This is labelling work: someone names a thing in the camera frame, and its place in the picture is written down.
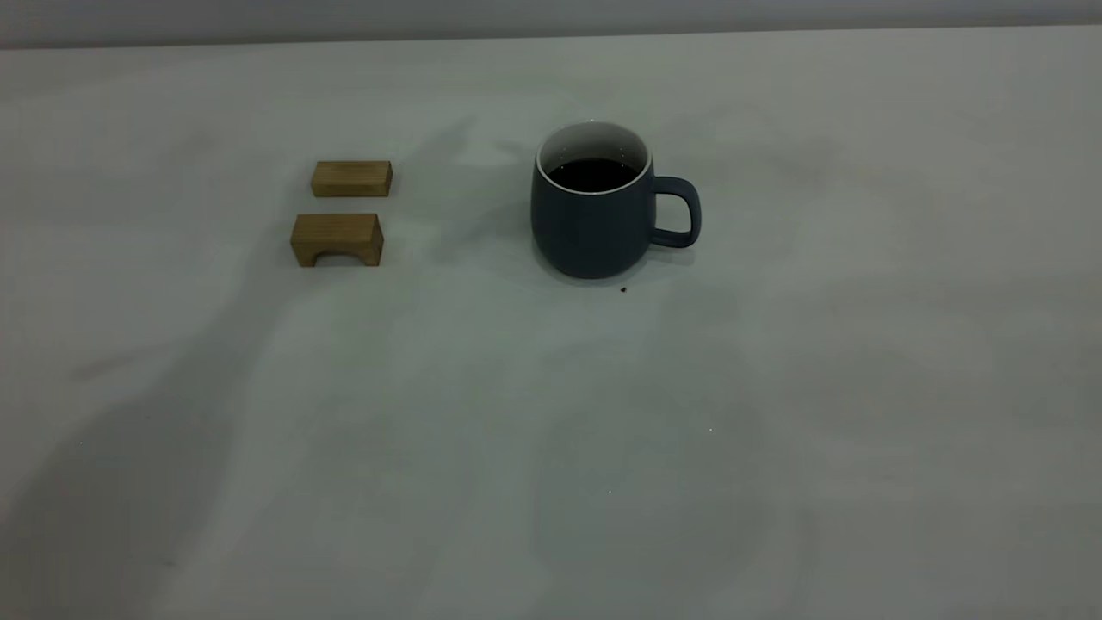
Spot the dark coffee liquid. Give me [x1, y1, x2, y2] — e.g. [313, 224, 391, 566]
[547, 158, 642, 194]

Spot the arched wooden block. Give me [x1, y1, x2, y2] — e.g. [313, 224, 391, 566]
[289, 213, 385, 268]

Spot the flat rectangular wooden block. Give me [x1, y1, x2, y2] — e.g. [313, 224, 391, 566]
[311, 161, 393, 199]

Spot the dark grey mug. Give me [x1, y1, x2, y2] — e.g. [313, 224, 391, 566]
[530, 121, 703, 280]

